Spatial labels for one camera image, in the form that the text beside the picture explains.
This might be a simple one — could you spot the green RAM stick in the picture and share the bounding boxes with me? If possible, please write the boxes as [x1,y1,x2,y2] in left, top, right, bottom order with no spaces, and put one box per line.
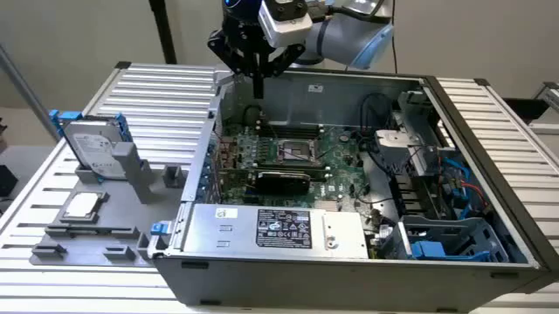
[45,224,134,237]

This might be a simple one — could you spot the grey parts rack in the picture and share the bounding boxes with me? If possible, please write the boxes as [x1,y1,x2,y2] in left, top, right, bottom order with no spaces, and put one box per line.
[28,142,190,266]

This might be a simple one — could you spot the grey metal slanted pole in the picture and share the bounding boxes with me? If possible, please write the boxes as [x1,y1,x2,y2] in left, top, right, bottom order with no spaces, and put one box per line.
[0,42,62,143]

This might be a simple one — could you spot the silver power supply unit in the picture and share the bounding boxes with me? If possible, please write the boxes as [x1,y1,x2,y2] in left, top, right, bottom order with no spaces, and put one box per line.
[173,203,372,261]

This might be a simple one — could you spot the black stand pole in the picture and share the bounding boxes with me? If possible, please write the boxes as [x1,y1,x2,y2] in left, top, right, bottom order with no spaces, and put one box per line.
[146,0,178,65]

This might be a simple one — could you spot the black graphics card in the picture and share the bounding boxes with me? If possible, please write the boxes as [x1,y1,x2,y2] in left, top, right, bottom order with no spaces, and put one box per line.
[252,169,312,198]

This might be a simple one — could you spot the silver metal drive cage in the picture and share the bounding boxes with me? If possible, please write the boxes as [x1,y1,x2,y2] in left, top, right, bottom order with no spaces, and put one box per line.
[373,90,457,178]

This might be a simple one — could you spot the black internal power cables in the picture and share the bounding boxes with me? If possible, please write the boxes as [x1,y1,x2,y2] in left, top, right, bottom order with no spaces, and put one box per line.
[358,92,394,132]

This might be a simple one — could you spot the green motherboard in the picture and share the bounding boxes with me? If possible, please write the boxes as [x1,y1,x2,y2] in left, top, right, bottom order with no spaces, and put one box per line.
[212,123,372,211]

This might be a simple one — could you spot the red wire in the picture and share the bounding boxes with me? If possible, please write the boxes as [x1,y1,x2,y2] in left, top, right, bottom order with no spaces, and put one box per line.
[461,182,490,211]

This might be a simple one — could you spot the silver CPU chip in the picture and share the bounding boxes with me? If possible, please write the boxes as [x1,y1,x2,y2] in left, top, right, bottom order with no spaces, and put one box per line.
[60,192,109,219]

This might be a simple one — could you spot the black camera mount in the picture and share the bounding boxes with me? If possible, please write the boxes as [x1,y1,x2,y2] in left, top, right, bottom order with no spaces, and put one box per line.
[261,0,329,23]

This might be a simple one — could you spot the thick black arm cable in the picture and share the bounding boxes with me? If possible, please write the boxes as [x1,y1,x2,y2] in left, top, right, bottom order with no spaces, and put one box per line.
[322,0,385,21]

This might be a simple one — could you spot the CPU socket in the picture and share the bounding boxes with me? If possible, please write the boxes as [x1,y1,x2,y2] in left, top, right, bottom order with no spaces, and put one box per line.
[272,137,326,166]

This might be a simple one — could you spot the blue installed disk caddy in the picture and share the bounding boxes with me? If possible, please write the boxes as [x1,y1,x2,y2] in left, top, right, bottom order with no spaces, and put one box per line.
[409,241,448,261]

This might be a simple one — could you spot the small black box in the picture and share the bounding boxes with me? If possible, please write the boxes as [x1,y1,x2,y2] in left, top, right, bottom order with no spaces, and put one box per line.
[0,165,18,198]

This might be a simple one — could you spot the aluminium frame profile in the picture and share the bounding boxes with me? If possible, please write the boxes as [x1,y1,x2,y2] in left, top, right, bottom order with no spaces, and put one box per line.
[528,80,559,135]

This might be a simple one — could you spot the black box behind table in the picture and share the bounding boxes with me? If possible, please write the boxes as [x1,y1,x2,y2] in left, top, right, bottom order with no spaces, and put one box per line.
[500,97,549,124]

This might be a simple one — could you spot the thin black cable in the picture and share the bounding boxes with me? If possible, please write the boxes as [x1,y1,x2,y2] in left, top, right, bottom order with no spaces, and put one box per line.
[389,0,398,75]

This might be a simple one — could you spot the blue data wire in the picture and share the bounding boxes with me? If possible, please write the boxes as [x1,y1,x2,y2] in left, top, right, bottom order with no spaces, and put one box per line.
[438,156,473,220]

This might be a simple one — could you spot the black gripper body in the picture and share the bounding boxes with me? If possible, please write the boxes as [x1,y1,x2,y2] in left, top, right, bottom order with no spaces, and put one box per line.
[220,0,264,58]

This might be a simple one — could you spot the open black PC case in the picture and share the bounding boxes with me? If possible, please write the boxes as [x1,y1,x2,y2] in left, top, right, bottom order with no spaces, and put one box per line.
[145,63,559,313]

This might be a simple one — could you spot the grey blue disk bay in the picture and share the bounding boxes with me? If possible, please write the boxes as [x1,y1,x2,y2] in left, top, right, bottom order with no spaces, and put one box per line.
[390,214,512,263]

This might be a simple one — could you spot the hard disk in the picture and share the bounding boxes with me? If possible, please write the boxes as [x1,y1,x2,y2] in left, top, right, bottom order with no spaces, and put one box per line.
[48,109,133,181]

